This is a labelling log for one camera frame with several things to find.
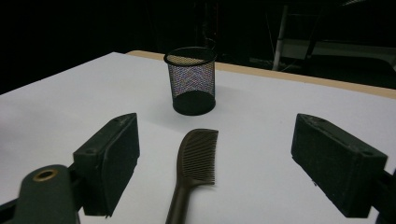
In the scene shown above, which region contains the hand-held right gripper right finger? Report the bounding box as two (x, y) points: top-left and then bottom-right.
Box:
(290, 113), (389, 219)

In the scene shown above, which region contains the white table sheet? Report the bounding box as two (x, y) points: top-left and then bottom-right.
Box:
(0, 51), (396, 224)

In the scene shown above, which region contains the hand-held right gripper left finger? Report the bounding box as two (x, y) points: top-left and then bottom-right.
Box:
(73, 112), (141, 218)

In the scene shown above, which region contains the dark brown comb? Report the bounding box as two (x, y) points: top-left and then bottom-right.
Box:
(164, 128), (219, 224)

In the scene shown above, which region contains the black mesh pen holder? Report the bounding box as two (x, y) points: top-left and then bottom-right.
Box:
(163, 46), (218, 117)

